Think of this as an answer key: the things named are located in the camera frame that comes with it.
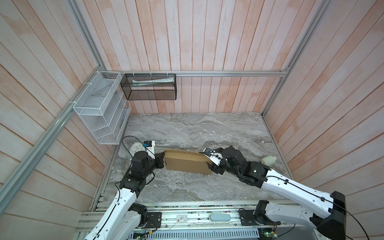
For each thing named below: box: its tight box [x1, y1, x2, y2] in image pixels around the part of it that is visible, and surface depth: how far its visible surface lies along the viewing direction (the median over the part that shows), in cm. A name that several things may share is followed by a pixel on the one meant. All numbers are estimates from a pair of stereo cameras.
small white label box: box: [176, 215, 188, 223], surface depth 74 cm
